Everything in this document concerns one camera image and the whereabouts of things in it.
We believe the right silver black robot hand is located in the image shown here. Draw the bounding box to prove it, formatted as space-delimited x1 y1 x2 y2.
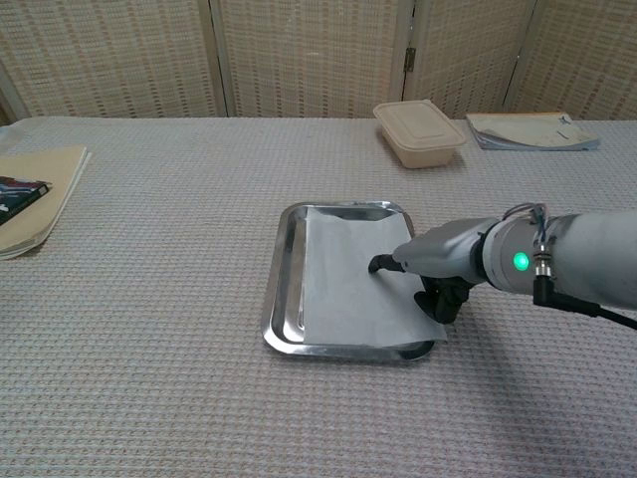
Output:
367 217 499 325

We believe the silver metal tray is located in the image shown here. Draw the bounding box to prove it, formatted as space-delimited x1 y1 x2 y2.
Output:
262 199 435 364

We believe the beige lidded food container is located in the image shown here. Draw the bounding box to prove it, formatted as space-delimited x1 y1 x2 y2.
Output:
372 98 468 169

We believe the stack of papers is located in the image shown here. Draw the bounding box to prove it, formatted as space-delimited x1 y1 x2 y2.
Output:
465 112 600 152

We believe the woven folding screen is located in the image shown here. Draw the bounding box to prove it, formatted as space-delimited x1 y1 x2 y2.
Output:
0 0 637 121

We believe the cream manila folder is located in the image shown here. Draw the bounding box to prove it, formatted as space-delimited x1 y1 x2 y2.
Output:
0 143 93 262

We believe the black book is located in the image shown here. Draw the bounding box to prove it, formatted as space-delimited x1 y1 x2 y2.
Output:
0 174 53 228

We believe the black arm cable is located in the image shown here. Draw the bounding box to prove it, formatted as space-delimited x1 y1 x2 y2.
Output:
531 253 637 331

